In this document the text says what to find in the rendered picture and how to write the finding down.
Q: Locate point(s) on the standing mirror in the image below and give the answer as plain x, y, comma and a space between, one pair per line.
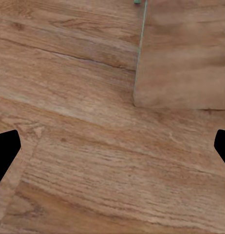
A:
181, 62

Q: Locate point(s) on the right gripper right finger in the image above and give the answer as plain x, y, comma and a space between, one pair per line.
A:
219, 143

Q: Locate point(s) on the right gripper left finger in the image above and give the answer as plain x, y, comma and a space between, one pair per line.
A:
9, 147

